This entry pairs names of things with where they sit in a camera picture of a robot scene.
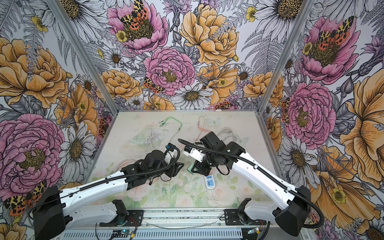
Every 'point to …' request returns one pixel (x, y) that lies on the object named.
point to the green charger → (189, 168)
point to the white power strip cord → (232, 134)
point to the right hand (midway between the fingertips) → (197, 172)
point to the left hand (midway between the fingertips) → (177, 165)
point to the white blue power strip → (210, 181)
